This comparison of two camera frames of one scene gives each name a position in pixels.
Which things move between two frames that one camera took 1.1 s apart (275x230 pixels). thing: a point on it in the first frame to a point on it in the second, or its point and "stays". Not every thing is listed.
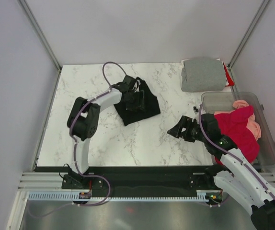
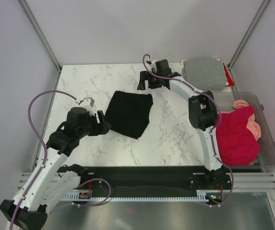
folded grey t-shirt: [203, 74] stays
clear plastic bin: [214, 101] stays
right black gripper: [186, 122] to [144, 75]
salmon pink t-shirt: [252, 124] stays
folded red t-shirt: [231, 82] stays
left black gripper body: [133, 102] to [91, 127]
